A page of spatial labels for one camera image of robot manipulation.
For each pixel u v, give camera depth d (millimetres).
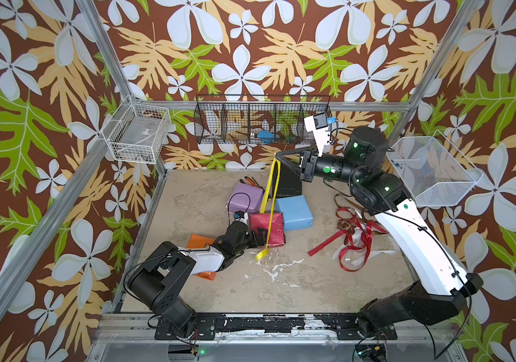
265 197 775
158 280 454
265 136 961
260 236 819
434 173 821
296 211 968
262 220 905
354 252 908
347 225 968
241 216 821
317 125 468
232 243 704
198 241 890
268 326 749
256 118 963
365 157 426
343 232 963
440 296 396
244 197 778
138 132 861
